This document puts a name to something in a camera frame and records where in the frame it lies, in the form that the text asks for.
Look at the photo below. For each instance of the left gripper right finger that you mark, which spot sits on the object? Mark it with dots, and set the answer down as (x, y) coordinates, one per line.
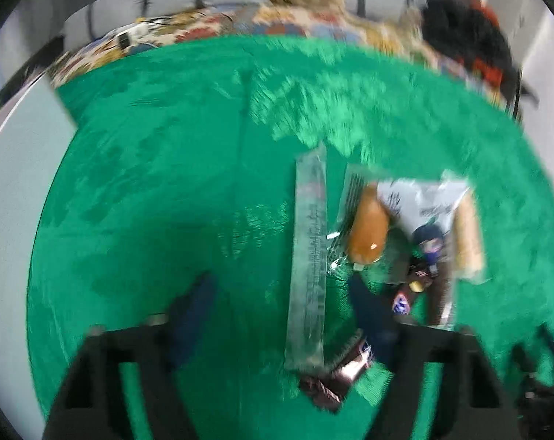
(442, 383)

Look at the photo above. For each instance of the white triangular snack packet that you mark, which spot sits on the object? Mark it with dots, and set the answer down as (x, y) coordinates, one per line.
(422, 209)

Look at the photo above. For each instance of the clear long stick packet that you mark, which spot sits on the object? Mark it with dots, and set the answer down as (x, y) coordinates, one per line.
(307, 302)

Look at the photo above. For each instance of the white cardboard box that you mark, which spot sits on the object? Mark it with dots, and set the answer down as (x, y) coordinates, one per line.
(35, 132)

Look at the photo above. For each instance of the small orange bun packet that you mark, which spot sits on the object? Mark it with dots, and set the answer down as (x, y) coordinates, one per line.
(365, 221)

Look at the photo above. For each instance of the beige wafer packet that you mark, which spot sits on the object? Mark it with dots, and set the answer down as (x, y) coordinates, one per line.
(470, 256)

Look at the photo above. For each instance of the snickers chocolate bar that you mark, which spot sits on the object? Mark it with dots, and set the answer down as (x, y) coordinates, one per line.
(350, 366)

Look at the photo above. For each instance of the green patterned cloth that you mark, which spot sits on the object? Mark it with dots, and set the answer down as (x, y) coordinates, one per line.
(184, 161)

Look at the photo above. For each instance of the black and orange clothes pile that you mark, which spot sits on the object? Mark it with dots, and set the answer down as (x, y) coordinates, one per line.
(470, 36)

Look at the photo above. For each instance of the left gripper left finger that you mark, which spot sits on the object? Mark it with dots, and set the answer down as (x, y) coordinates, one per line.
(90, 402)

